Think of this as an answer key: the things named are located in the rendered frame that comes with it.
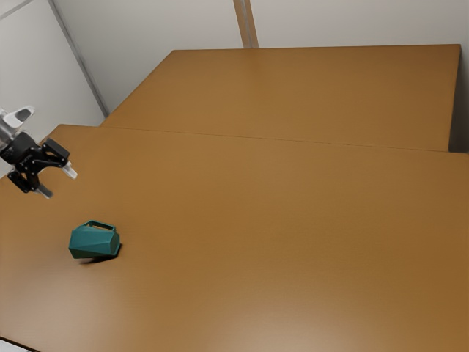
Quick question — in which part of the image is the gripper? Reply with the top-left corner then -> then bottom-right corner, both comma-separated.
0,131 -> 78,199

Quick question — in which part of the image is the teal faceted mug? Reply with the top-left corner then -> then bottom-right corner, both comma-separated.
67,219 -> 122,260

